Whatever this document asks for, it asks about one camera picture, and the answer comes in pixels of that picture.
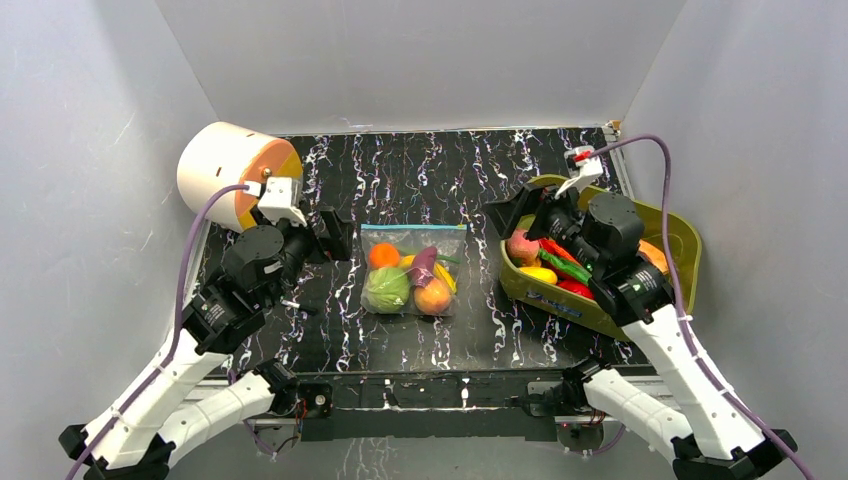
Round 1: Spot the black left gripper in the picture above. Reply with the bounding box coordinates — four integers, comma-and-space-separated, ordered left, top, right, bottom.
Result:
255, 204, 355, 309

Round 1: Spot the orange toy fruit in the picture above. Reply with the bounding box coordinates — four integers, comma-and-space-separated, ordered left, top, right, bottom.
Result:
368, 242, 401, 269

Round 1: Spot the green toy cabbage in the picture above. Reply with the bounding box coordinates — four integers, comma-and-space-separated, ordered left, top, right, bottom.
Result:
363, 267, 410, 314

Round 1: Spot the clear zip top bag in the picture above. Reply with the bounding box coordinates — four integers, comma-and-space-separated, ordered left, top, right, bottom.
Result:
360, 224, 467, 317

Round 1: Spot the purple toy sweet potato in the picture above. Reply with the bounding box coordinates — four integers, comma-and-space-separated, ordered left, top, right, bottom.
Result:
410, 246, 438, 287

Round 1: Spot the yellow toy banana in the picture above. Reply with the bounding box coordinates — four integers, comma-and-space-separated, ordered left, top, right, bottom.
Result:
397, 259, 458, 294

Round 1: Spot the toy peach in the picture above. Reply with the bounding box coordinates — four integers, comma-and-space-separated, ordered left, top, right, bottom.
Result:
413, 278, 453, 316

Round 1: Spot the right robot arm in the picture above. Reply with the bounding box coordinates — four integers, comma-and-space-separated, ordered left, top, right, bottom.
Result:
484, 184, 797, 479

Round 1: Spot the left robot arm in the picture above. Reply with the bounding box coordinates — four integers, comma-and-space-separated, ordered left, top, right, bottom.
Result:
59, 207, 356, 479

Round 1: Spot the pink toy fruit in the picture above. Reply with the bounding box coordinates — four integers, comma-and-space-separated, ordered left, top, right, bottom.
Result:
505, 228, 541, 267

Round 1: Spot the green toy chili pepper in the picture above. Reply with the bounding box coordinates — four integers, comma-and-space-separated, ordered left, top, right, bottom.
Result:
538, 250, 591, 285

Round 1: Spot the black and white marker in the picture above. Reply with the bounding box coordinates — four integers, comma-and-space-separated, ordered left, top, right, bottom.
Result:
281, 299, 318, 316

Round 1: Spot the olive green plastic bin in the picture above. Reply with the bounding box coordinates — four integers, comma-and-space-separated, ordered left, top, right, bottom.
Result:
499, 174, 702, 341

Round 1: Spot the orange toy carrot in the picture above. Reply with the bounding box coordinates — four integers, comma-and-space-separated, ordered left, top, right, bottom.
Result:
639, 239, 670, 275

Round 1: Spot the white round drawer cabinet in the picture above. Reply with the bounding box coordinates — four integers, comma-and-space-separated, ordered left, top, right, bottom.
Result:
177, 121, 303, 233

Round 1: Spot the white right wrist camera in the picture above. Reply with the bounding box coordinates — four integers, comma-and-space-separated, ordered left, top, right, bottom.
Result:
555, 146, 604, 199

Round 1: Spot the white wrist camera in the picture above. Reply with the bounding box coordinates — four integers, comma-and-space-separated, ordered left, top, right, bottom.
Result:
555, 146, 604, 199
257, 177, 307, 227

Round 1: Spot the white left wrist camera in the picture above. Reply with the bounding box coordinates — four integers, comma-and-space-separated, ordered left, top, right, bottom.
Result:
257, 177, 307, 227

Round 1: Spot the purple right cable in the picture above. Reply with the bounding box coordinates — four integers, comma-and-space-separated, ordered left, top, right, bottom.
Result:
574, 134, 816, 480

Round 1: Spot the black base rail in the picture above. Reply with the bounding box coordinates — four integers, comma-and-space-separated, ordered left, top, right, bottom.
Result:
291, 369, 631, 444

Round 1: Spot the aluminium frame rail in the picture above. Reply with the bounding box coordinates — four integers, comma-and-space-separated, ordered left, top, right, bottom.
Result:
129, 376, 730, 425

